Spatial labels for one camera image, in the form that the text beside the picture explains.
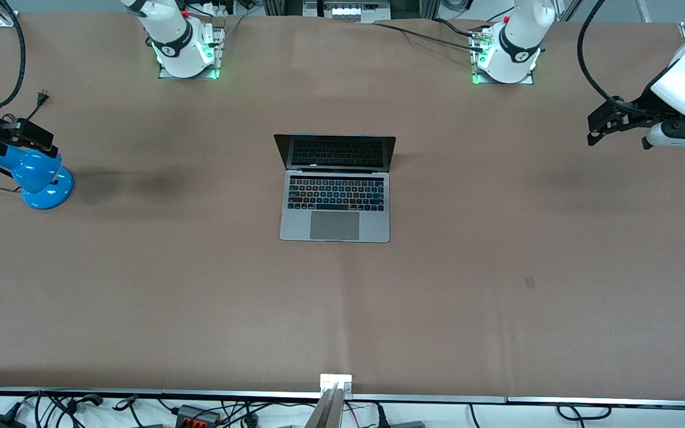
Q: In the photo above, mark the orange black connector box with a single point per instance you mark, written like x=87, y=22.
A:
x=197, y=414

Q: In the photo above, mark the grey metal bar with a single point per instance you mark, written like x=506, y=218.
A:
x=326, y=413

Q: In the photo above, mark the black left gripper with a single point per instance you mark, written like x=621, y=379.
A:
x=640, y=110

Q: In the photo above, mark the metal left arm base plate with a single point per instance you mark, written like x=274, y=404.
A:
x=530, y=80

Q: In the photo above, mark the brown table cover mat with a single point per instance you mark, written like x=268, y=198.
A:
x=140, y=309

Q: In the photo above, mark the small silver mounting bracket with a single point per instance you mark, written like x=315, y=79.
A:
x=327, y=378

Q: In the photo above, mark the grey electrical box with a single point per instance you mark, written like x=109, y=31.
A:
x=345, y=9

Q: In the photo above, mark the black plug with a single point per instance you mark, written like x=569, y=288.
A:
x=381, y=419

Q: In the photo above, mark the black power adapter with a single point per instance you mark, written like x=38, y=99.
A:
x=0, y=422

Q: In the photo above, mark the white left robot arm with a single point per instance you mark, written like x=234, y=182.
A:
x=515, y=41

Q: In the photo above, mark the aluminium table edge rail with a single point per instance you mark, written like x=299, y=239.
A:
x=437, y=399

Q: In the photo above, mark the white power strip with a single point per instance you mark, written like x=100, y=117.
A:
x=217, y=8

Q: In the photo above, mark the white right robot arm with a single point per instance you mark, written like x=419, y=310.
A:
x=170, y=35

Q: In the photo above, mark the blue desk lamp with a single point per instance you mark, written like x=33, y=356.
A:
x=39, y=178

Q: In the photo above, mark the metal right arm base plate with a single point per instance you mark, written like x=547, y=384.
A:
x=219, y=41

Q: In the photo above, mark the silver grey laptop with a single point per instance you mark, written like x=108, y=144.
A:
x=335, y=229

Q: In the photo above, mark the aluminium extrusion post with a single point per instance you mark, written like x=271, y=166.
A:
x=643, y=9
x=568, y=9

